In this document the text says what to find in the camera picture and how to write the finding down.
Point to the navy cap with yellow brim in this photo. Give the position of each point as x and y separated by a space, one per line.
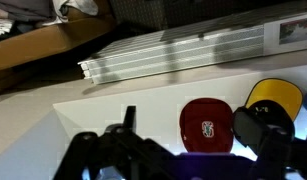
283 92

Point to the brown cardboard box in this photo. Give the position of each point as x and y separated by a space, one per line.
51 40

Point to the pile of clothes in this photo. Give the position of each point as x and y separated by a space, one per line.
45 12

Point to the red baseball cap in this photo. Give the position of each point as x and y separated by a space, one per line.
205 126

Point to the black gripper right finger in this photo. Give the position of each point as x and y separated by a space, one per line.
270 134

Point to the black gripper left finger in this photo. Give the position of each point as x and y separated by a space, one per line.
118 154

